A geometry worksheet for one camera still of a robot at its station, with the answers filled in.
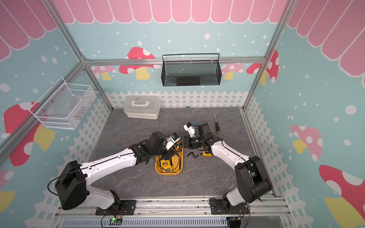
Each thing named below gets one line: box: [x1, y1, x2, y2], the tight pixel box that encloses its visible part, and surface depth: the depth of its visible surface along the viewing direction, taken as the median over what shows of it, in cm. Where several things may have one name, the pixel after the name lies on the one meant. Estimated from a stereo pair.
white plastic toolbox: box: [123, 95, 162, 120], surface depth 111 cm
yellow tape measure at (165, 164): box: [160, 159, 171, 170], surface depth 88 cm
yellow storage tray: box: [154, 147, 184, 176], surface depth 89 cm
